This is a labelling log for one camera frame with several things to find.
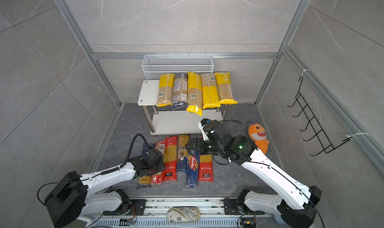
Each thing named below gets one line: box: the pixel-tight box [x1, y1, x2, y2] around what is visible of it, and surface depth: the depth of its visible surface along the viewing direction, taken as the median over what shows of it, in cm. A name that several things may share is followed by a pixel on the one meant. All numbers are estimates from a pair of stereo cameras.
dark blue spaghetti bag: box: [177, 134, 190, 173], surface depth 90 cm
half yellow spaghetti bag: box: [200, 73, 221, 110], surface depth 77 cm
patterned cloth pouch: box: [166, 206, 201, 223], surface depth 70 cm
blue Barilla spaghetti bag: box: [186, 154, 199, 189], surface depth 83 cm
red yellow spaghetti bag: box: [163, 135, 178, 182], surface depth 88 cm
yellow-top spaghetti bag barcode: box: [186, 72, 203, 117], surface depth 75 cm
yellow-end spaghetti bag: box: [214, 72, 238, 105], surface depth 77 cm
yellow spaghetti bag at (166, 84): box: [156, 73, 175, 107], surface depth 76 cm
